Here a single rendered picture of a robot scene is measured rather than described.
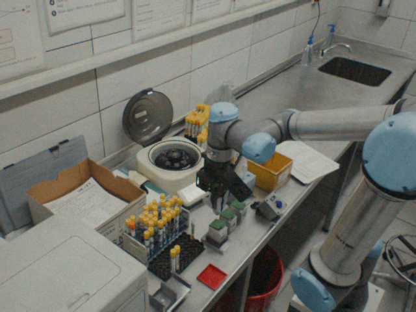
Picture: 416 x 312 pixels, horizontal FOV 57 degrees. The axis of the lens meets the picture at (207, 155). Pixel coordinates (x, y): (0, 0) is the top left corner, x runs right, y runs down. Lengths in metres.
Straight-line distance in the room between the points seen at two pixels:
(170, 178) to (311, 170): 0.61
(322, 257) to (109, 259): 0.46
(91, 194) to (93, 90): 0.35
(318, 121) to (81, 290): 0.62
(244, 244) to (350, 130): 0.57
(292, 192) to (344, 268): 0.68
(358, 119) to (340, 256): 0.29
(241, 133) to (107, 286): 0.45
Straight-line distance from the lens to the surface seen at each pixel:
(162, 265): 1.18
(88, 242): 0.88
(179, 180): 1.34
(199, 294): 1.15
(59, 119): 1.35
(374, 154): 0.68
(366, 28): 3.34
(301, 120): 0.96
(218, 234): 1.21
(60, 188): 1.37
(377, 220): 0.78
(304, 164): 1.67
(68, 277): 0.83
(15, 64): 1.21
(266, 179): 1.46
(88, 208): 1.31
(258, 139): 0.91
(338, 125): 0.90
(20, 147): 1.31
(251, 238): 1.31
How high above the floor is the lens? 1.81
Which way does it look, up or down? 34 degrees down
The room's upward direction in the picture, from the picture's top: 4 degrees clockwise
